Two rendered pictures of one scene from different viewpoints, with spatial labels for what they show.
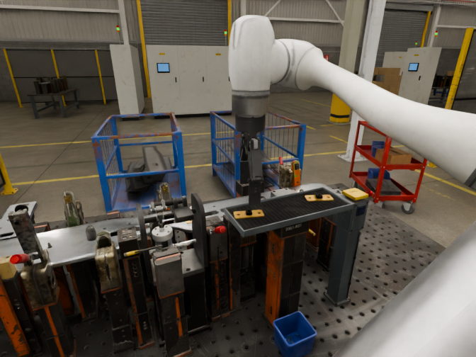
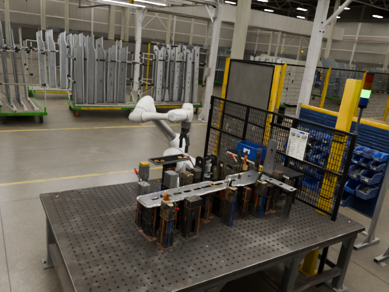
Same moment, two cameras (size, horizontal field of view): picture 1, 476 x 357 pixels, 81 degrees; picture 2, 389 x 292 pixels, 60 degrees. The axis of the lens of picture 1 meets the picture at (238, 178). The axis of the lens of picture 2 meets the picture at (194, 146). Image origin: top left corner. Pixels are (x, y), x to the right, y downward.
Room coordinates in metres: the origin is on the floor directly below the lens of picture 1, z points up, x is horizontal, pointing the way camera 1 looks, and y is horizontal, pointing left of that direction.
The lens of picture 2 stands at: (3.46, -0.77, 2.14)
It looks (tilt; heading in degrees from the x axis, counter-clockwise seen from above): 17 degrees down; 163
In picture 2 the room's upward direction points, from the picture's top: 6 degrees clockwise
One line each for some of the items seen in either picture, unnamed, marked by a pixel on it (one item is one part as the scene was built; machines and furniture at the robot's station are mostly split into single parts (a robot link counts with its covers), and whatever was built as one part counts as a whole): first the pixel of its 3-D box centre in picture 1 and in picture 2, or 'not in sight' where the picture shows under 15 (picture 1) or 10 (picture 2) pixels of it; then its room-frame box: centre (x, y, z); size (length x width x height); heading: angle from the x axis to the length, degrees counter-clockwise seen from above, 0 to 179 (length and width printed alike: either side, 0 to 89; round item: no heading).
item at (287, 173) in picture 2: not in sight; (261, 162); (0.40, 0.93, 1.02); 0.90 x 0.22 x 0.03; 24
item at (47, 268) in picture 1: (51, 312); (234, 182); (0.61, 0.55, 0.88); 0.07 x 0.06 x 0.35; 24
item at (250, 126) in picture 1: (250, 132); (184, 132); (0.70, -0.03, 1.40); 0.08 x 0.07 x 0.09; 9
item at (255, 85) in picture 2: not in sight; (242, 123); (-1.50, 1.52, 1.00); 1.34 x 0.14 x 2.00; 17
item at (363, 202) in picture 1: (344, 251); (142, 189); (0.84, -0.39, 0.92); 0.08 x 0.08 x 0.44; 24
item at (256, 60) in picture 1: (255, 54); (186, 112); (0.71, -0.04, 1.58); 0.13 x 0.11 x 0.16; 134
